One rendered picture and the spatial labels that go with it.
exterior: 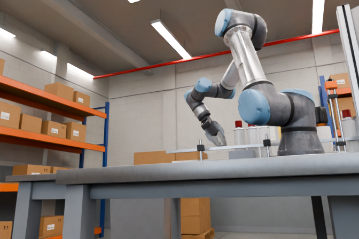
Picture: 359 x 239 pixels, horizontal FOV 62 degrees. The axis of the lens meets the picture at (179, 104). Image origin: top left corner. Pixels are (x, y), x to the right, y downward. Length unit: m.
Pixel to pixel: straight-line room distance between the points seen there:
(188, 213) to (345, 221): 4.04
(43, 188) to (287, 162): 0.82
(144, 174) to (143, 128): 6.16
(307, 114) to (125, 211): 2.63
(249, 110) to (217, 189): 0.35
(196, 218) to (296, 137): 3.79
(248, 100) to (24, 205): 0.84
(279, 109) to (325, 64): 5.21
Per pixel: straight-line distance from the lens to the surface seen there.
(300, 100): 1.07
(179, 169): 0.71
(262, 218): 5.98
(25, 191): 1.20
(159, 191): 0.78
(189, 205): 4.74
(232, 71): 1.45
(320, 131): 1.70
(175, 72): 6.86
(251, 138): 1.43
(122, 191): 0.84
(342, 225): 0.82
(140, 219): 3.38
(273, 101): 1.00
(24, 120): 4.76
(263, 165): 0.66
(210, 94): 1.51
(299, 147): 1.04
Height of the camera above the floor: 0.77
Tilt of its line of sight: 16 degrees up
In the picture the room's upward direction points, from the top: 1 degrees counter-clockwise
